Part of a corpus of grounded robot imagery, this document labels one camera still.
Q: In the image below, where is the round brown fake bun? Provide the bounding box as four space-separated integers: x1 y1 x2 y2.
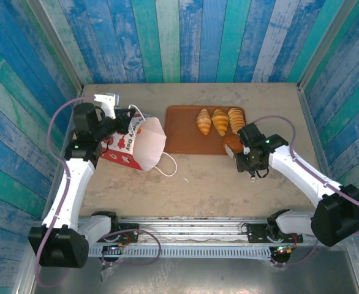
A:
222 134 244 160

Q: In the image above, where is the white and red paper bag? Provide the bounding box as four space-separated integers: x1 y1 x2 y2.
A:
99 104 178 178

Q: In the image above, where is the golden fake croissant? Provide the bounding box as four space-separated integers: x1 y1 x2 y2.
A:
196 107 213 136
227 107 246 135
211 108 230 137

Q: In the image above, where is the brown plastic tray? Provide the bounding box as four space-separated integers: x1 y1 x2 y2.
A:
163 105 248 156

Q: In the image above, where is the controller board with LEDs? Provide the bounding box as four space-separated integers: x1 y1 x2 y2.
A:
271 244 297 264
104 243 128 261

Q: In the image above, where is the grey metal sheet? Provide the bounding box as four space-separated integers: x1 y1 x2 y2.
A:
32 255 359 294

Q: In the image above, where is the aluminium side rail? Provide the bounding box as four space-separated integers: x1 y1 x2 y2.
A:
41 85 86 220
297 82 346 220

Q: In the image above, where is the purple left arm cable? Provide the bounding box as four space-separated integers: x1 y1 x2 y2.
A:
34 95 96 288

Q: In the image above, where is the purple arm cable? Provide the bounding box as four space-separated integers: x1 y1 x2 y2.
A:
34 95 96 288
252 115 359 267

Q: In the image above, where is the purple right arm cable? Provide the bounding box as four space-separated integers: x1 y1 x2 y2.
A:
252 115 359 267

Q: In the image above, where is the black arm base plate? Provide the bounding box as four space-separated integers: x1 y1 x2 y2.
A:
115 222 140 244
246 223 304 244

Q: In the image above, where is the aluminium corner post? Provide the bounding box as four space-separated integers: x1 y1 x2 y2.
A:
26 0 85 92
298 0 359 89

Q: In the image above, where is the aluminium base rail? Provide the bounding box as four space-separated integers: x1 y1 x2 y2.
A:
78 216 357 247

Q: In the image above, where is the white slotted cable duct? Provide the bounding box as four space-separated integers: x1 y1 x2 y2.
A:
84 246 274 261

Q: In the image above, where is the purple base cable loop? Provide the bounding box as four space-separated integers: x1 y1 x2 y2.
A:
101 228 162 267

